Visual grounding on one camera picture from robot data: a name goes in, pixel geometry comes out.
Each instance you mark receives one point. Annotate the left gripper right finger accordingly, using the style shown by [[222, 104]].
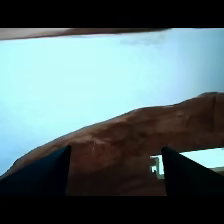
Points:
[[190, 180]]

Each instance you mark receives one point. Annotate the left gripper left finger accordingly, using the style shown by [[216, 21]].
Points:
[[40, 176]]

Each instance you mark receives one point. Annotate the pale grey shirt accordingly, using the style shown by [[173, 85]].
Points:
[[140, 136]]

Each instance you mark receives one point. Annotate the silver frame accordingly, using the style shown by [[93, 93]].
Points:
[[155, 166]]

